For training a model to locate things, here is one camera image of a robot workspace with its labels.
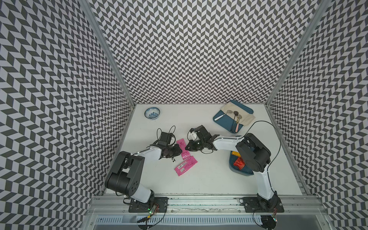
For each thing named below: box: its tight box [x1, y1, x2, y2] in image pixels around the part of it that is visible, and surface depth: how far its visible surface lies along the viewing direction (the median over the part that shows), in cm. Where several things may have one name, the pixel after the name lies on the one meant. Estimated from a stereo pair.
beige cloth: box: [220, 101, 256, 127], surface depth 118 cm
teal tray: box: [213, 99, 254, 134], surface depth 110 cm
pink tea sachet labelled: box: [174, 155, 198, 177], surface depth 86 cm
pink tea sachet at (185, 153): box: [176, 138, 192, 160], surface depth 93 cm
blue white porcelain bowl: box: [144, 106, 161, 120], surface depth 112 cm
